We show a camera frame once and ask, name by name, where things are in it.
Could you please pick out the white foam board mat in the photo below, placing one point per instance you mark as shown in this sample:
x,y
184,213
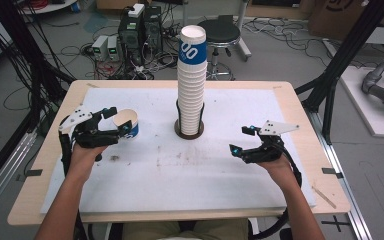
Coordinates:
x,y
186,180

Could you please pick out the black tape strip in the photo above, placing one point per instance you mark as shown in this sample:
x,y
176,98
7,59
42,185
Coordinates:
x,y
34,172
330,171

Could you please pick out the aluminium rail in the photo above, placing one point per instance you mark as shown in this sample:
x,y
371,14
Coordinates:
x,y
343,186
3,180

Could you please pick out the white box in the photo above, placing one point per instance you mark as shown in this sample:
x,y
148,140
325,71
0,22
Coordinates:
x,y
136,10

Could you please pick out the grey power supply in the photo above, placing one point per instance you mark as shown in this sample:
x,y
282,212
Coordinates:
x,y
100,46
113,48

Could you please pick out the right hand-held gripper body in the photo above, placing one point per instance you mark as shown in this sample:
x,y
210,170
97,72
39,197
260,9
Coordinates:
x,y
266,151

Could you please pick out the black metal frame post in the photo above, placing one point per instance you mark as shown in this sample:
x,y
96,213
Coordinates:
x,y
343,53
23,56

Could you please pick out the blue banded single paper cup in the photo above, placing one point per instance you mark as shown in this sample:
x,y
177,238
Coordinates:
x,y
128,116

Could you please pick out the black round stool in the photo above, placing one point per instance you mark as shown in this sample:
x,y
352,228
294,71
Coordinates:
x,y
222,31

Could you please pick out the person's khaki trousers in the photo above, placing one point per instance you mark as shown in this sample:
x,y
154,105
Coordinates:
x,y
146,230

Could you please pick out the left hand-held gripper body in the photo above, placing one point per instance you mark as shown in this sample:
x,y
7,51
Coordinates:
x,y
95,138

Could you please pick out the white platform board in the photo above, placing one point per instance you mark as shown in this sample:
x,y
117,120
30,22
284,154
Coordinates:
x,y
366,110

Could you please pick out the cardboard box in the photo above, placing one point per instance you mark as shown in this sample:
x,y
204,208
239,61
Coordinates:
x,y
340,16

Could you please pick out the black computer tower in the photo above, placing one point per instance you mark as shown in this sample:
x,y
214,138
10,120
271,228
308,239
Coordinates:
x,y
153,26
130,36

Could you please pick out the stack of white paper cups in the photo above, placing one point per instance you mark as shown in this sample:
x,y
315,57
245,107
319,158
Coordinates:
x,y
190,90

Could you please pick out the person's right hand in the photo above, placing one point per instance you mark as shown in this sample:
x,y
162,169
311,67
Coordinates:
x,y
280,170

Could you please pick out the black cup holder stand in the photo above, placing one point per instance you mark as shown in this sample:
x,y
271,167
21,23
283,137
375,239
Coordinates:
x,y
189,136

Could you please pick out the person's left hand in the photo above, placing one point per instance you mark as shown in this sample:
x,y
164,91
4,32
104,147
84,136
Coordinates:
x,y
83,160

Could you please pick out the white round table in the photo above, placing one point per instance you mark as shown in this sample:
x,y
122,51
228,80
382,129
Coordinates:
x,y
51,6

